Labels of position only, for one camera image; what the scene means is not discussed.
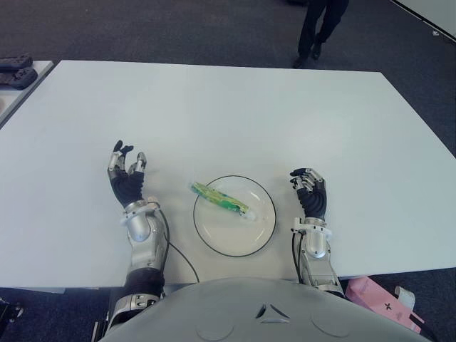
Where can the green toothpaste tube white cap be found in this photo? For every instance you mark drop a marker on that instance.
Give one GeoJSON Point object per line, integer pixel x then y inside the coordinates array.
{"type": "Point", "coordinates": [221, 200]}

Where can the person in black trousers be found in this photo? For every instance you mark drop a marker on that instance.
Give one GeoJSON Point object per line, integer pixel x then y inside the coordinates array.
{"type": "Point", "coordinates": [318, 25]}

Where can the white background table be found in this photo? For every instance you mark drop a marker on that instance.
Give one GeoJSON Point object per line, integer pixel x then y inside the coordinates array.
{"type": "Point", "coordinates": [434, 14]}

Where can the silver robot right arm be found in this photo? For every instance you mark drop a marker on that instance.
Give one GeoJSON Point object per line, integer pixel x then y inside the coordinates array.
{"type": "Point", "coordinates": [318, 256]}

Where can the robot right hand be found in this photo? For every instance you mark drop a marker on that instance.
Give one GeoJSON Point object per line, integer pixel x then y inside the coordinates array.
{"type": "Point", "coordinates": [313, 201]}

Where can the grey robot torso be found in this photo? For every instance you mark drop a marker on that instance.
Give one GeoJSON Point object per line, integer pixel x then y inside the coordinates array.
{"type": "Point", "coordinates": [267, 313]}

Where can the pink cardboard box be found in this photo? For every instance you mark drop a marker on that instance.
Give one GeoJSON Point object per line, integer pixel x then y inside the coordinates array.
{"type": "Point", "coordinates": [370, 299]}

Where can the white plate black rim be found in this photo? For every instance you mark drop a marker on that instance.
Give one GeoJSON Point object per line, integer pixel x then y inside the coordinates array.
{"type": "Point", "coordinates": [228, 235]}

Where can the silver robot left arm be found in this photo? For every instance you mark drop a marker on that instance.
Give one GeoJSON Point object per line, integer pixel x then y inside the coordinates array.
{"type": "Point", "coordinates": [144, 249]}

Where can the white side table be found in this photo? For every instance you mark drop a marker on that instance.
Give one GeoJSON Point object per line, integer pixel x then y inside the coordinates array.
{"type": "Point", "coordinates": [21, 99]}

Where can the black equipment on floor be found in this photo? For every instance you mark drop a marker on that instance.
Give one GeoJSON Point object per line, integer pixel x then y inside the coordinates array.
{"type": "Point", "coordinates": [9, 310]}

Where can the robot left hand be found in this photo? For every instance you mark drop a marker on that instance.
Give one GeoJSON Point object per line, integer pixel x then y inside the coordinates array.
{"type": "Point", "coordinates": [126, 185]}

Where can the black game controller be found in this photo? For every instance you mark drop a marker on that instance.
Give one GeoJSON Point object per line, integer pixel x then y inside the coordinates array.
{"type": "Point", "coordinates": [14, 61]}
{"type": "Point", "coordinates": [19, 77]}

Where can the white paper roll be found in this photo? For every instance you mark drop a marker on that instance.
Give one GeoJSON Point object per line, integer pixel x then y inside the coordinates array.
{"type": "Point", "coordinates": [405, 297]}

